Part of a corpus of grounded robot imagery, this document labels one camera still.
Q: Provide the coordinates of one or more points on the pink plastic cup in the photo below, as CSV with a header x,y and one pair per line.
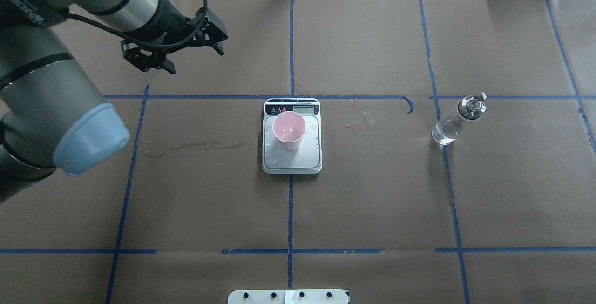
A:
x,y
289,129

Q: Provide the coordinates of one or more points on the white pillar with base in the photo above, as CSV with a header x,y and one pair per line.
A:
x,y
290,296

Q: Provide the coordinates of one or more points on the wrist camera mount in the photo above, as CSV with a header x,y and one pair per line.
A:
x,y
206,29

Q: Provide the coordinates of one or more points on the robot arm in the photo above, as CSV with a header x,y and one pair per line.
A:
x,y
57,118

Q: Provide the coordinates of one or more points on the glass sauce bottle metal spout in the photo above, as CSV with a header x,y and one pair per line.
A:
x,y
466,112

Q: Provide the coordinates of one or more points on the digital kitchen scale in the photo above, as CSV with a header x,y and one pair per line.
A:
x,y
307,159

